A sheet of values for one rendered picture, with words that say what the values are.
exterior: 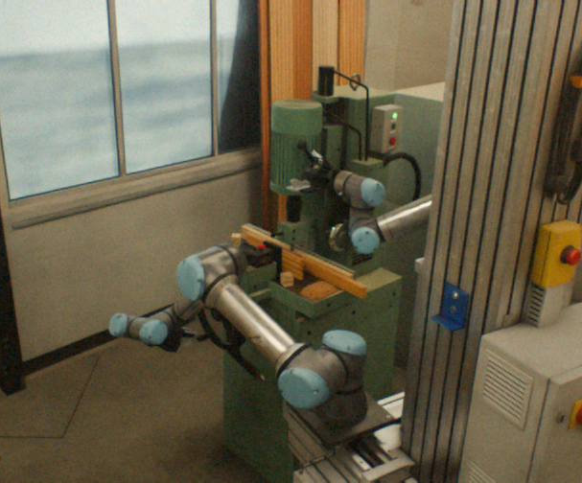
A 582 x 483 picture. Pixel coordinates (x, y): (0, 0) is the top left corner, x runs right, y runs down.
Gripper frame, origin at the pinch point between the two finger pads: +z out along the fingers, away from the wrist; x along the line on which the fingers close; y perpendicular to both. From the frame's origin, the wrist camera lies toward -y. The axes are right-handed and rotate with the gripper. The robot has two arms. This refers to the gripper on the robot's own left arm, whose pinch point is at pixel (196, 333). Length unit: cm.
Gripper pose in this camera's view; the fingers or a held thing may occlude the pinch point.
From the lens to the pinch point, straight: 247.3
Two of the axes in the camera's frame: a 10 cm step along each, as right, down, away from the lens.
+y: -4.0, 9.2, 0.4
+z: 6.1, 2.3, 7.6
